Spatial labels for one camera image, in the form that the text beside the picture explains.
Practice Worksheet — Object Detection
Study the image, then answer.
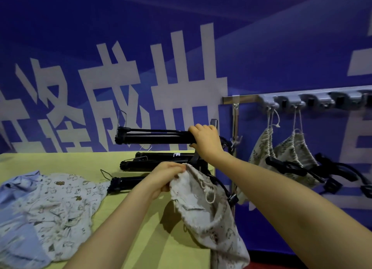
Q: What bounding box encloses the person's right hand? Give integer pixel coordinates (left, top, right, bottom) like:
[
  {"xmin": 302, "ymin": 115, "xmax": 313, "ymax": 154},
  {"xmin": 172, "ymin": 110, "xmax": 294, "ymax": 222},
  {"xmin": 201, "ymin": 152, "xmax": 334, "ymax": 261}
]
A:
[{"xmin": 188, "ymin": 124, "xmax": 224, "ymax": 162}]

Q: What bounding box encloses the person's left hand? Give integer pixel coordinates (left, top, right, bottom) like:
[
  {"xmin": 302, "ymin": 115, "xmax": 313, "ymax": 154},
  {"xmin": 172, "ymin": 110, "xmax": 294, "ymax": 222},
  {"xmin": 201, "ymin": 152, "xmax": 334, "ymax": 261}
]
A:
[{"xmin": 145, "ymin": 161, "xmax": 187, "ymax": 200}]

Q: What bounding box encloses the black tripod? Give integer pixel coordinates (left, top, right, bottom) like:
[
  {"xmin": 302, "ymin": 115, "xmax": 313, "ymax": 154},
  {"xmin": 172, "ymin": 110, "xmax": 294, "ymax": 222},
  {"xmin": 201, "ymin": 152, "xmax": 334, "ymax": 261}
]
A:
[
  {"xmin": 119, "ymin": 158, "xmax": 210, "ymax": 172},
  {"xmin": 115, "ymin": 110, "xmax": 234, "ymax": 151},
  {"xmin": 100, "ymin": 169, "xmax": 239, "ymax": 207},
  {"xmin": 134, "ymin": 151, "xmax": 204, "ymax": 162}
]

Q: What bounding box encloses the beige printed drawstring bag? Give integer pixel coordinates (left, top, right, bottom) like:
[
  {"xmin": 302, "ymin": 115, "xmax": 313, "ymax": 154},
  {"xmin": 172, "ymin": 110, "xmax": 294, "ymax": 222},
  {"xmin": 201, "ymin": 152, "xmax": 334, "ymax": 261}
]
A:
[{"xmin": 169, "ymin": 163, "xmax": 251, "ymax": 269}]

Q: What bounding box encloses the person's left forearm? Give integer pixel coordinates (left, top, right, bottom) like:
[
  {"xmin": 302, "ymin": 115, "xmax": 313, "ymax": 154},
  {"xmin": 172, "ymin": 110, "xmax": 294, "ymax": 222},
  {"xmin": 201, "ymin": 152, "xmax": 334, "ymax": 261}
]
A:
[{"xmin": 62, "ymin": 181, "xmax": 163, "ymax": 269}]

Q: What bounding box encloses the person's right forearm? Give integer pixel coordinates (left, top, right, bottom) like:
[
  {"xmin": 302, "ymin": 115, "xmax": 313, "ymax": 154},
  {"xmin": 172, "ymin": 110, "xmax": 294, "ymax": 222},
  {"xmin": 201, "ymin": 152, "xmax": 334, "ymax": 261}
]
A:
[{"xmin": 205, "ymin": 151, "xmax": 372, "ymax": 269}]

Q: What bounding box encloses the silver metal stand pole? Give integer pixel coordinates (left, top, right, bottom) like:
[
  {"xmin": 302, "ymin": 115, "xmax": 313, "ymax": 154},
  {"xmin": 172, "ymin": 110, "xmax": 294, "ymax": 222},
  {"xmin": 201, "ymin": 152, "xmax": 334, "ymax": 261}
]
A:
[{"xmin": 232, "ymin": 103, "xmax": 243, "ymax": 217}]

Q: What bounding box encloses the blue banner with white print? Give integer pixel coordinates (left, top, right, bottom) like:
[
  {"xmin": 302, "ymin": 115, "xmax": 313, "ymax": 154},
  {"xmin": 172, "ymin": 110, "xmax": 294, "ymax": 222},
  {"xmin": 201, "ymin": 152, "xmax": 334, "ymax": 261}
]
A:
[{"xmin": 0, "ymin": 0, "xmax": 372, "ymax": 253}]

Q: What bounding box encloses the light blue cloth bag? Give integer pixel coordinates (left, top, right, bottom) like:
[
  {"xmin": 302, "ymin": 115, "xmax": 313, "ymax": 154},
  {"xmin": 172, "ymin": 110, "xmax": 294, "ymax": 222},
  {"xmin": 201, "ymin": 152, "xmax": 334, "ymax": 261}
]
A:
[{"xmin": 0, "ymin": 170, "xmax": 52, "ymax": 269}]

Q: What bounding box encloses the beige leaf print drawstring bag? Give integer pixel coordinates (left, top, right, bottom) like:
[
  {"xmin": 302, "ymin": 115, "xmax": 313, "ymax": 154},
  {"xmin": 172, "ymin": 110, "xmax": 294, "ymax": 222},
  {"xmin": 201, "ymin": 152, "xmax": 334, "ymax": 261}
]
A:
[
  {"xmin": 274, "ymin": 107, "xmax": 324, "ymax": 189},
  {"xmin": 248, "ymin": 108, "xmax": 281, "ymax": 173}
]

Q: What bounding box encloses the silver wall hook rail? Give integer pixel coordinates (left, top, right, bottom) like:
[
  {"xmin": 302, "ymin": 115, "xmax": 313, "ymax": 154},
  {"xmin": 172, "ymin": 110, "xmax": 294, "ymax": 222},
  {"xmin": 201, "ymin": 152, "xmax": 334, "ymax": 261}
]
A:
[{"xmin": 223, "ymin": 85, "xmax": 372, "ymax": 105}]

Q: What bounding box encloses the grey rail hook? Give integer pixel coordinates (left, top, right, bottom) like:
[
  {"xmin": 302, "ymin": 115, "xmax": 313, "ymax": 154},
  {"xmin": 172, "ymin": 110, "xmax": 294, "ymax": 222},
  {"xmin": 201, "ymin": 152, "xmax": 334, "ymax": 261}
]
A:
[
  {"xmin": 331, "ymin": 91, "xmax": 364, "ymax": 108},
  {"xmin": 257, "ymin": 93, "xmax": 280, "ymax": 109},
  {"xmin": 357, "ymin": 89, "xmax": 372, "ymax": 103},
  {"xmin": 276, "ymin": 95, "xmax": 306, "ymax": 113},
  {"xmin": 300, "ymin": 93, "xmax": 335, "ymax": 109}
]

